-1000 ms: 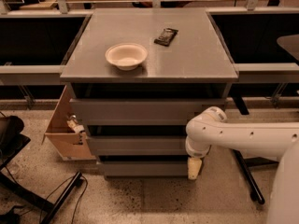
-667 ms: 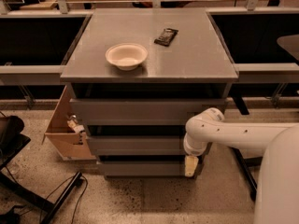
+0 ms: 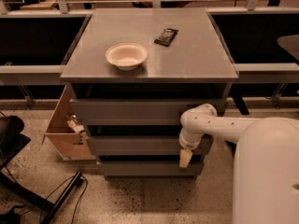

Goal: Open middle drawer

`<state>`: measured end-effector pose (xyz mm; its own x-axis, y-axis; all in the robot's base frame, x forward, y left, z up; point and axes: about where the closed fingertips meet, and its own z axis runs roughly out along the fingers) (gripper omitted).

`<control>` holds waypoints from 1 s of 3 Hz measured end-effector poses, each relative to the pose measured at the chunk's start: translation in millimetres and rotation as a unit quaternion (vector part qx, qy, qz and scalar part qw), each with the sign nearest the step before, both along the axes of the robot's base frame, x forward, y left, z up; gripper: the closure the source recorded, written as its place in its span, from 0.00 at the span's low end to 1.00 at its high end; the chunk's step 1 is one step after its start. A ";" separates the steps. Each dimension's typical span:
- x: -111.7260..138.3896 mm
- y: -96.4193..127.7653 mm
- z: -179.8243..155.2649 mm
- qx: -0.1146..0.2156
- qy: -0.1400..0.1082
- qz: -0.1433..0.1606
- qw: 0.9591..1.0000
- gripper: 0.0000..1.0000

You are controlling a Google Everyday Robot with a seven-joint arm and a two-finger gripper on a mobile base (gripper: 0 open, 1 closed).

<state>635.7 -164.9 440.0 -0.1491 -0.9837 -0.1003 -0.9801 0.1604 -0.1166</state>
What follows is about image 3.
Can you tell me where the dark office chair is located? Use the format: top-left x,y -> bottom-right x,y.
0,116 -> 31,170

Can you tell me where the grey drawer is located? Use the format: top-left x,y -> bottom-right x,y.
96,161 -> 204,176
85,134 -> 215,156
70,99 -> 218,125

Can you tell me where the grey top drawer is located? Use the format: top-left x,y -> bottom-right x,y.
70,99 -> 218,125

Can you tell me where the grey drawer cabinet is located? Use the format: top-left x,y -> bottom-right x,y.
61,8 -> 238,177

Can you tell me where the black snack packet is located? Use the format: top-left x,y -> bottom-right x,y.
154,28 -> 178,47

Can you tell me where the black stand base left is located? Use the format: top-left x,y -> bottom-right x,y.
0,172 -> 83,224

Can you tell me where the white paper bowl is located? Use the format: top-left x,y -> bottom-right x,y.
106,43 -> 148,71

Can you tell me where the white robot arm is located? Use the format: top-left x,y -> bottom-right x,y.
179,104 -> 299,224

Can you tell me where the black cable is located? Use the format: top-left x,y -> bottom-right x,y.
38,175 -> 89,224

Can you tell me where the grey bottom drawer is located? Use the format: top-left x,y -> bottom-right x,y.
96,161 -> 204,176

